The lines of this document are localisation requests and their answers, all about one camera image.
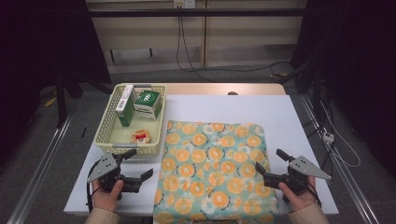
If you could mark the beige cabinet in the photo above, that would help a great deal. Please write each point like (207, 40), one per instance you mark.
(249, 34)

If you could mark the tall green white box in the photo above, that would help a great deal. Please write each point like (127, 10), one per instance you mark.
(126, 107)

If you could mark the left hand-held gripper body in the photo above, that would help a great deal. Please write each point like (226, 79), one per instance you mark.
(104, 166)

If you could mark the wooden table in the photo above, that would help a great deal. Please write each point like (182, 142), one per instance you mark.
(199, 88)

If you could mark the orange print cloth bag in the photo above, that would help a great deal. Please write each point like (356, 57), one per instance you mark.
(214, 168)

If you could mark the black metal bar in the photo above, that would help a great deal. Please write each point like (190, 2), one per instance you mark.
(218, 12)

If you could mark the white power strip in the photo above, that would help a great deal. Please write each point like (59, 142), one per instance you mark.
(328, 137)

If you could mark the round snack packet red label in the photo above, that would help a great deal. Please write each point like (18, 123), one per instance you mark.
(141, 136)

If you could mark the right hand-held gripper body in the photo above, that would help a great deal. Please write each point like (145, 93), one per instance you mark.
(303, 166)

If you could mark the person's right hand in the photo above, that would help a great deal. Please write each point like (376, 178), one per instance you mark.
(299, 199)

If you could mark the black metal stand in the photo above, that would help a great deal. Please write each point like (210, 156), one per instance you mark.
(316, 93)
(61, 102)

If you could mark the person's left hand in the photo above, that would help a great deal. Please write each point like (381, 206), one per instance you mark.
(106, 197)

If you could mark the white table cover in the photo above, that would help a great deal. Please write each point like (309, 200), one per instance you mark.
(289, 124)

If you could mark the pale green plastic basket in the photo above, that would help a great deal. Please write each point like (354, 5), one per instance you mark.
(106, 133)

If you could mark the square green box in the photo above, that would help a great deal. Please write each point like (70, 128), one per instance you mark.
(148, 101)

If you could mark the white wall socket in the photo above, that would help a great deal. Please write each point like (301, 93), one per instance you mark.
(184, 3)

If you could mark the dark curtain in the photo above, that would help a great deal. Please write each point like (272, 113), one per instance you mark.
(358, 46)
(37, 46)

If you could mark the dark table grommet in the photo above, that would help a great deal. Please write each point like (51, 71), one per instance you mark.
(232, 93)

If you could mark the metal floor rail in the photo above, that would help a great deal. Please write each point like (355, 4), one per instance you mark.
(351, 186)
(37, 174)

